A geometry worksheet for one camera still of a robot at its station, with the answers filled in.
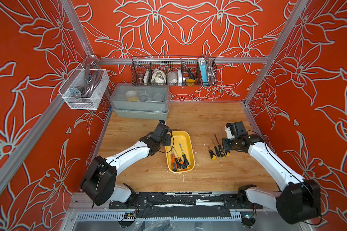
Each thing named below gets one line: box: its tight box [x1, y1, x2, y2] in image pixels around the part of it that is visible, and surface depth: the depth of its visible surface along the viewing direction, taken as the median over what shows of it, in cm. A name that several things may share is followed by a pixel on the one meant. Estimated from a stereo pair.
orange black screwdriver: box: [170, 145, 178, 172], surface depth 85 cm
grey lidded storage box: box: [109, 82, 172, 120], surface depth 102 cm
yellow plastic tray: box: [164, 130, 196, 173], surface depth 89 cm
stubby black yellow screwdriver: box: [207, 146, 217, 161], surface depth 89 cm
